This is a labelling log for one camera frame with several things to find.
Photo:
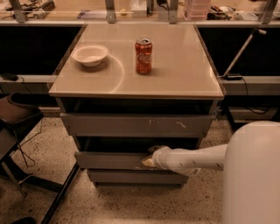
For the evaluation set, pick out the black power adapter left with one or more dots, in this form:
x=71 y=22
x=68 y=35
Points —
x=9 y=77

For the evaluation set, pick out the grey drawer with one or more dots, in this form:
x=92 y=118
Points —
x=91 y=125
x=115 y=177
x=126 y=153

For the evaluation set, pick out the grey bottom drawer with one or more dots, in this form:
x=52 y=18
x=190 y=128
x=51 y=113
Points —
x=115 y=177

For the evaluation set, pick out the black power adapter right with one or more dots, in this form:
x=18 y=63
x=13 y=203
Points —
x=233 y=77

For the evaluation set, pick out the black desk leg left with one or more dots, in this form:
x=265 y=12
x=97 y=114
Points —
x=52 y=209

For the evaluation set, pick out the white bowl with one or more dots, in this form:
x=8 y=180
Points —
x=90 y=55

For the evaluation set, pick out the black power adapter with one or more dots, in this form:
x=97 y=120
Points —
x=233 y=77
x=9 y=77

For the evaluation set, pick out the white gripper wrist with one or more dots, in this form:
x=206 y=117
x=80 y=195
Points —
x=161 y=157

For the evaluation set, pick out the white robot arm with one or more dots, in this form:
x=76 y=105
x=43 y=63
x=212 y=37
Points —
x=250 y=162

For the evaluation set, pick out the grey drawer cabinet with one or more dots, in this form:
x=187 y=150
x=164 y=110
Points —
x=180 y=83

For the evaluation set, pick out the white stick with black tip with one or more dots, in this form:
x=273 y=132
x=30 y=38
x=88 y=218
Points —
x=237 y=56

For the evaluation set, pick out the grey top drawer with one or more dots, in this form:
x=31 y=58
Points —
x=91 y=125

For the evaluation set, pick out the pink plastic container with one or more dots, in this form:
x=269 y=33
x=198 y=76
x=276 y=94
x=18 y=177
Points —
x=196 y=10

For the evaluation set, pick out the dark office chair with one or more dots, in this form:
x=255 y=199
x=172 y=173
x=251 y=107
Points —
x=16 y=120

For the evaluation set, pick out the red soda can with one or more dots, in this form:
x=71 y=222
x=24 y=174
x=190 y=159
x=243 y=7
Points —
x=143 y=47

